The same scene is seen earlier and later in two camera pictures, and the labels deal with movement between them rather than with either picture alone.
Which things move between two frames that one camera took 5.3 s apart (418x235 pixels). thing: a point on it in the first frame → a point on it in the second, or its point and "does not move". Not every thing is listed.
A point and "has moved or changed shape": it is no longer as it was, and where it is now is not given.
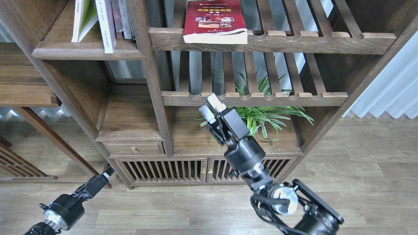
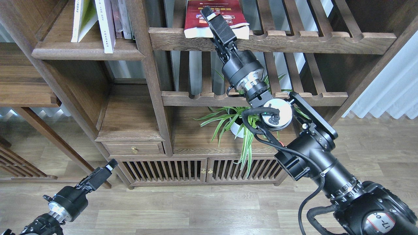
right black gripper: x=245 y=153 → x=241 y=68
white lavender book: x=106 y=20 does not move
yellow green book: x=86 y=16 does not move
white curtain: x=394 y=90 does not move
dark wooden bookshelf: x=68 y=111 does not move
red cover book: x=214 y=22 has moved or changed shape
